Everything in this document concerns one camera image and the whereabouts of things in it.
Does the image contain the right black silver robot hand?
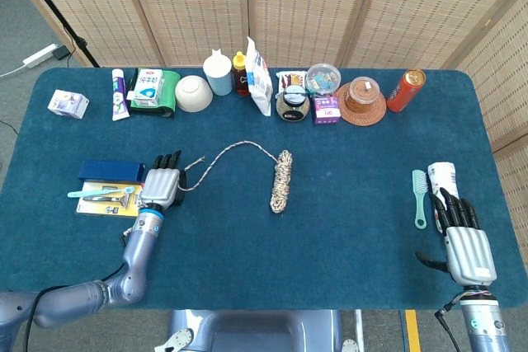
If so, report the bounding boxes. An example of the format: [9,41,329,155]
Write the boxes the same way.
[414,187,498,287]

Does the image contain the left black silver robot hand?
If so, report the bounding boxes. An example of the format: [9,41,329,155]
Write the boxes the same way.
[135,149,189,211]

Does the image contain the beige braided rope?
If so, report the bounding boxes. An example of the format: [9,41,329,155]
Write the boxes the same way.
[180,140,294,214]

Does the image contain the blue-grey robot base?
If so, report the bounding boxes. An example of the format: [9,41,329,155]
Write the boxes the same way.
[154,309,360,352]

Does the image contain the yellow razor blister pack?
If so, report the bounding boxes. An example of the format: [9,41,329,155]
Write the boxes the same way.
[75,179,145,218]

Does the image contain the dark blue rectangular box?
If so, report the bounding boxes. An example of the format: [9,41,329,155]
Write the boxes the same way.
[78,159,148,183]

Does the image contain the light blue toothbrush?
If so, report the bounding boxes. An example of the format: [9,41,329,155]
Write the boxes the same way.
[67,185,137,199]

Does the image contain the mint green comb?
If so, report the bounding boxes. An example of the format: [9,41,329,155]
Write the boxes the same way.
[411,169,428,230]

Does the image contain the white bottle yellow cap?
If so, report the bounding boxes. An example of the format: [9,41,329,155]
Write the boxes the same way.
[427,161,460,225]

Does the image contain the cream ceramic bowl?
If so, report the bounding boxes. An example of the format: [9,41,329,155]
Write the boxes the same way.
[174,75,215,114]

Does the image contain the green folded cloth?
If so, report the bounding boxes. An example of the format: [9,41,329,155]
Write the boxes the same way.
[127,68,182,118]

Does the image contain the white blue carton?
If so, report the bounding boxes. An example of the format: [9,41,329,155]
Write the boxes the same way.
[132,68,164,108]

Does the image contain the white purple toothpaste tube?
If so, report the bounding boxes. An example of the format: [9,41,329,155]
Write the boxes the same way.
[111,68,131,122]

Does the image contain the blue carpet table mat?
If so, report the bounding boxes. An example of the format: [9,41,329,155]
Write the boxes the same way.
[0,66,528,311]

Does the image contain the small purple white box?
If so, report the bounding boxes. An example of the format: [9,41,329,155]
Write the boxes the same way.
[47,89,90,120]

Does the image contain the light blue lidded cup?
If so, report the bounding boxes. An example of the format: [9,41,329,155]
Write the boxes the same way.
[202,49,233,96]

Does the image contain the honey squeeze bottle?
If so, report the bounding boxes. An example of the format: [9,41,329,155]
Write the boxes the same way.
[232,51,252,97]

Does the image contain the white snack bag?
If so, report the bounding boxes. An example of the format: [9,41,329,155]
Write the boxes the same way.
[244,36,274,117]

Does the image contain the glass jar black lid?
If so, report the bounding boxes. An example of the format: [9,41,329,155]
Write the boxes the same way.
[276,84,311,122]

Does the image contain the red white snack packet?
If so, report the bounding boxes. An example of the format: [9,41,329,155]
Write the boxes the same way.
[275,70,309,100]

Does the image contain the orange red drink can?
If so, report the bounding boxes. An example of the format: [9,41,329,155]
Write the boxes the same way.
[386,68,427,113]

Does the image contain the white power strip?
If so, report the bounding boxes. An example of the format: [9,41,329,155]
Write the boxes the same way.
[22,43,59,69]

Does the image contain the purple cardboard box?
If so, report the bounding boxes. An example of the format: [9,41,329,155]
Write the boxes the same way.
[312,95,342,125]

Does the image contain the clear jar of rubber bands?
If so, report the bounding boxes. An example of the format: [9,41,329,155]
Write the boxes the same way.
[344,76,381,113]

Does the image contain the clear round clip box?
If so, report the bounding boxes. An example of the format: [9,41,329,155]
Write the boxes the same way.
[304,63,342,97]

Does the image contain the bamboo folding screen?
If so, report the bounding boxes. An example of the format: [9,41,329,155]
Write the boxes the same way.
[0,0,528,275]

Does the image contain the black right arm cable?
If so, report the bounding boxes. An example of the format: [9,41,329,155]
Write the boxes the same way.
[435,301,461,352]

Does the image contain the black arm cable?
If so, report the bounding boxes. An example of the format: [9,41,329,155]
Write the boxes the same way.
[435,301,461,352]
[23,226,134,352]

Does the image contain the white power cord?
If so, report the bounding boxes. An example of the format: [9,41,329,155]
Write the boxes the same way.
[0,63,26,79]

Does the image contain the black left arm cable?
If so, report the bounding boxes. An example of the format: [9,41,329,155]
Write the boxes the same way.
[23,226,134,352]

